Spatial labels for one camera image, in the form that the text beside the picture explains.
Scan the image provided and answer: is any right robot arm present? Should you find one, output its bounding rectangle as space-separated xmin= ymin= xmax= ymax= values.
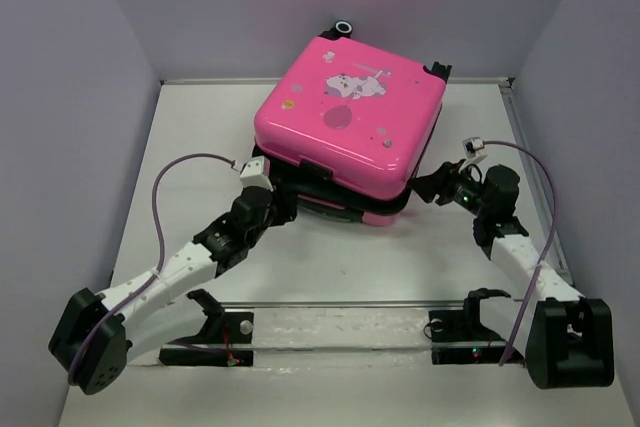
xmin=409 ymin=161 xmax=615 ymax=389

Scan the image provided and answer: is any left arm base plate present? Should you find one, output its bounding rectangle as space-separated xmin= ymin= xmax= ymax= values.
xmin=158 ymin=311 xmax=254 ymax=368

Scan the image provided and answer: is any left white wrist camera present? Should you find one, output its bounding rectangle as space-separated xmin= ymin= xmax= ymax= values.
xmin=240 ymin=156 xmax=273 ymax=191

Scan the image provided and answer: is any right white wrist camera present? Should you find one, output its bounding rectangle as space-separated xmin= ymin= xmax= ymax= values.
xmin=462 ymin=137 xmax=486 ymax=169

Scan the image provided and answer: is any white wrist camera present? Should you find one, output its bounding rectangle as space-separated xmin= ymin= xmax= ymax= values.
xmin=240 ymin=156 xmax=273 ymax=191
xmin=462 ymin=137 xmax=486 ymax=169

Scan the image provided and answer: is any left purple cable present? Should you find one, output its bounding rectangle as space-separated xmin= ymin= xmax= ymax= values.
xmin=67 ymin=153 xmax=241 ymax=386

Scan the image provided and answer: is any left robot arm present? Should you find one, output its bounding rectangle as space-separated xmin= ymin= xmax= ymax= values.
xmin=48 ymin=156 xmax=297 ymax=395

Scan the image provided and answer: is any pink hard-shell suitcase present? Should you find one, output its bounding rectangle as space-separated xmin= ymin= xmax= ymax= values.
xmin=253 ymin=20 xmax=452 ymax=227

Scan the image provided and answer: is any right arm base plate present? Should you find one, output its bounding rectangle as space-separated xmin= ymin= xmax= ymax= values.
xmin=423 ymin=309 xmax=506 ymax=366

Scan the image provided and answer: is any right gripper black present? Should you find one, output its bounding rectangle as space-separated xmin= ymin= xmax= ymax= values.
xmin=406 ymin=159 xmax=490 ymax=218

